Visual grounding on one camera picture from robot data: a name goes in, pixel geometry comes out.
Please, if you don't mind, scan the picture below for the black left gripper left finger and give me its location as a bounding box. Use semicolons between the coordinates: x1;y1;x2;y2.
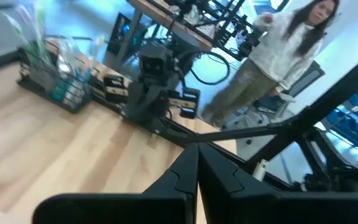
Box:
143;142;199;224

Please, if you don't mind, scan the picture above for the pale toothbrush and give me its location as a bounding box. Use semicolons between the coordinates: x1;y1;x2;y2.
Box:
85;34;107;75

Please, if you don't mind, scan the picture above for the black wire caddy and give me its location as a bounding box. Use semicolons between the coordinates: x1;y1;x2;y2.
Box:
16;39;94;114

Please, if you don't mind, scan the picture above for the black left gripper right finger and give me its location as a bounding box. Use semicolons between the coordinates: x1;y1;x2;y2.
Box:
197;142;281;224

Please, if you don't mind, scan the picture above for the wooden workstation table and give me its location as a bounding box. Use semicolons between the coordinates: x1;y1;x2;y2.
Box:
104;0;290;71

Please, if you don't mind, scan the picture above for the person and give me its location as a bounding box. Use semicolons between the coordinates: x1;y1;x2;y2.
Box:
202;0;341;128

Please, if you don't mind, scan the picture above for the black computer tower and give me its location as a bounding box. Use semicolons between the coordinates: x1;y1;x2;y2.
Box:
106;12;147;57

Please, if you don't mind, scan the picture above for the grey floor stand foot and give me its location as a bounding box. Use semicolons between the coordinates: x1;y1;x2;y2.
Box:
221;107;291;161

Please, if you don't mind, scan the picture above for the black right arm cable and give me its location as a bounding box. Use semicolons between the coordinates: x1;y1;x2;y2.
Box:
188;51;231;86

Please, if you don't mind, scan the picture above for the black office chair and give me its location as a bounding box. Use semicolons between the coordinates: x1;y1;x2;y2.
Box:
253;60;326;121

